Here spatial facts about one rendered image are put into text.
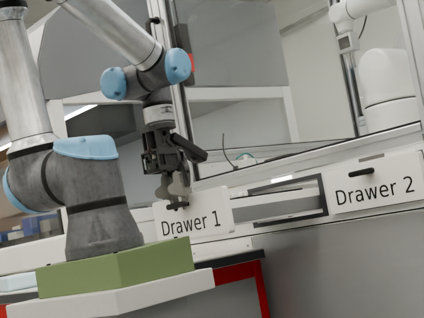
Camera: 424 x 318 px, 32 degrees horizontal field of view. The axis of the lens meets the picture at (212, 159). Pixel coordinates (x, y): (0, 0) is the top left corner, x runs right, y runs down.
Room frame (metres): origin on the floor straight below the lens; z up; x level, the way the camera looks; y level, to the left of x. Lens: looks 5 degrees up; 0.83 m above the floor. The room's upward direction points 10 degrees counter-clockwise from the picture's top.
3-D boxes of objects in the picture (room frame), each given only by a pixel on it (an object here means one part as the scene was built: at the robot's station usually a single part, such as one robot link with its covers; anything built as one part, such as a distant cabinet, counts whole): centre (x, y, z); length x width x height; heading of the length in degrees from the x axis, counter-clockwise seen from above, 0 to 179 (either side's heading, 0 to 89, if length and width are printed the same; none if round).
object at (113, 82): (1.72, 0.16, 1.20); 0.11 x 0.11 x 0.08; 52
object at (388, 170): (1.81, -0.37, 0.87); 0.29 x 0.02 x 0.11; 40
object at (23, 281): (2.20, 0.62, 0.78); 0.15 x 0.10 x 0.04; 26
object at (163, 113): (1.81, 0.11, 1.13); 0.08 x 0.08 x 0.05
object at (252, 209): (1.98, -0.09, 0.86); 0.40 x 0.26 x 0.06; 130
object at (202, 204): (1.84, 0.07, 0.87); 0.29 x 0.02 x 0.11; 40
